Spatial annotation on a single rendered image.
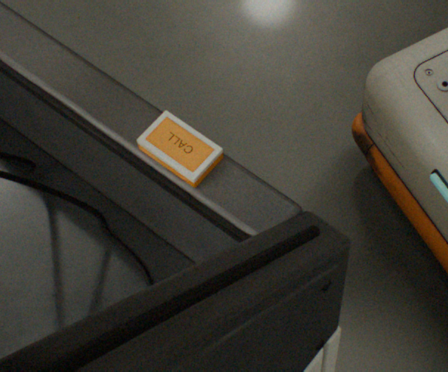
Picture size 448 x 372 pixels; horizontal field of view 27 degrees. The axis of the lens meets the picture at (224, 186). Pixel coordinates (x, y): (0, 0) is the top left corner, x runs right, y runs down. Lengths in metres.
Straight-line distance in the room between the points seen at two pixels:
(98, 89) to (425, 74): 0.90
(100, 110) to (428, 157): 0.86
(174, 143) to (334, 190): 1.09
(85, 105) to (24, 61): 0.06
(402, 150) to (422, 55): 0.15
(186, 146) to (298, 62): 1.24
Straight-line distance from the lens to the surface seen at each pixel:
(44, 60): 0.69
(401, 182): 1.58
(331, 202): 1.68
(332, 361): 0.80
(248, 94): 1.80
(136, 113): 0.65
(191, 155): 0.61
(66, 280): 0.73
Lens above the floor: 1.49
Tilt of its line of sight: 61 degrees down
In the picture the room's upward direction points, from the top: 6 degrees counter-clockwise
